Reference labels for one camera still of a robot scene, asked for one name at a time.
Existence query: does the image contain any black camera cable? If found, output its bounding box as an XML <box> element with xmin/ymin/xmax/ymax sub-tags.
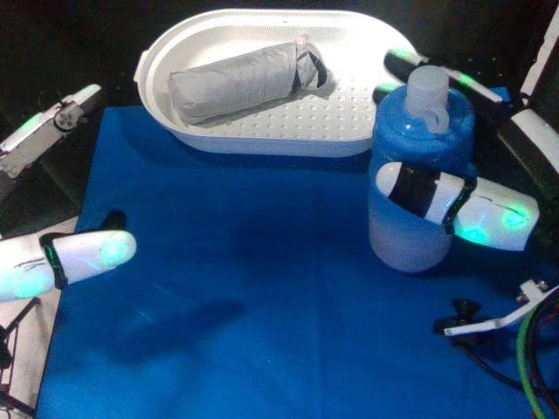
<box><xmin>452</xmin><ymin>337</ymin><xmax>526</xmax><ymax>393</ymax></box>

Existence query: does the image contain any black tripod stand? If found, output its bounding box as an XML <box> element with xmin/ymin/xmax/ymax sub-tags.
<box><xmin>0</xmin><ymin>296</ymin><xmax>41</xmax><ymax>419</ymax></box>

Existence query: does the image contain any white perforated plastic basin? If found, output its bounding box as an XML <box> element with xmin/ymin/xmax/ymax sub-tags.
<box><xmin>132</xmin><ymin>8</ymin><xmax>421</xmax><ymax>159</ymax></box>

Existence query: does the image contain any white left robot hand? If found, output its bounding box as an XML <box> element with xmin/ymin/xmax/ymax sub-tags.
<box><xmin>372</xmin><ymin>46</ymin><xmax>559</xmax><ymax>254</ymax></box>

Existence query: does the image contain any grey umbrella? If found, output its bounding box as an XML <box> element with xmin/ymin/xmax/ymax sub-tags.
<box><xmin>167</xmin><ymin>36</ymin><xmax>336</xmax><ymax>128</ymax></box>

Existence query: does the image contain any blue bottle with white cap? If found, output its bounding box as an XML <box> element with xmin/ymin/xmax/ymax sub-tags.
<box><xmin>367</xmin><ymin>65</ymin><xmax>478</xmax><ymax>274</ymax></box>

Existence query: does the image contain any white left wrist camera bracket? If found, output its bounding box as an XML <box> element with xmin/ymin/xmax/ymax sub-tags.
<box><xmin>433</xmin><ymin>298</ymin><xmax>520</xmax><ymax>339</ymax></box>

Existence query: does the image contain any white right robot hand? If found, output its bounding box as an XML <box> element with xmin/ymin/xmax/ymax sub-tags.
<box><xmin>0</xmin><ymin>83</ymin><xmax>138</xmax><ymax>303</ymax></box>

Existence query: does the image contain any blue table cloth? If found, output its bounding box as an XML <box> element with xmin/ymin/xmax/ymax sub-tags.
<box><xmin>34</xmin><ymin>106</ymin><xmax>559</xmax><ymax>419</ymax></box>

